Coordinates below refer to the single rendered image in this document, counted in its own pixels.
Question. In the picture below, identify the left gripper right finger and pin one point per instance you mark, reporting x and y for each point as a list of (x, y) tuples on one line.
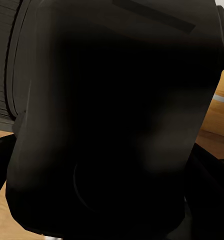
[(204, 192)]

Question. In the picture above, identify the camera tripod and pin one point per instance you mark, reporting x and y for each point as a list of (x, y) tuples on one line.
[(6, 125)]

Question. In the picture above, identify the digital camera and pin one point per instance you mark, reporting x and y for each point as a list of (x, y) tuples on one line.
[(108, 98)]

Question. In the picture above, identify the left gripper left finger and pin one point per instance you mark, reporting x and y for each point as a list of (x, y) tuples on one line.
[(7, 144)]

